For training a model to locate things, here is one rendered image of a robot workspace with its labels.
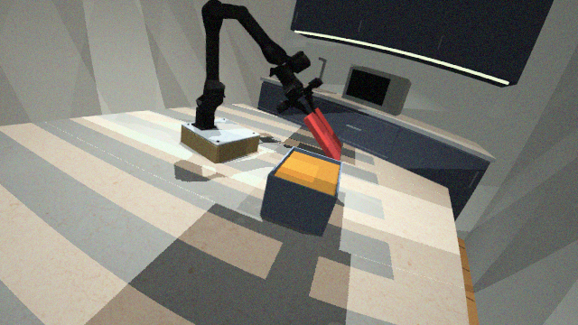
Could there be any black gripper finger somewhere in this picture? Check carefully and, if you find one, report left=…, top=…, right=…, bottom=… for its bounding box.
left=291, top=101, right=310, bottom=116
left=304, top=92, right=316, bottom=114

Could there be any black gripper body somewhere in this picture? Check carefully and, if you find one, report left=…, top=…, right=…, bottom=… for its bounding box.
left=276, top=75, right=323, bottom=114

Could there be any red rectangular lid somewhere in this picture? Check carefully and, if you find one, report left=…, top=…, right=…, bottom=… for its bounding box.
left=303, top=107, right=341, bottom=161

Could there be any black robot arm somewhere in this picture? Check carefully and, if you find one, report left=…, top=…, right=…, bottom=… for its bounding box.
left=191, top=0, right=311, bottom=131

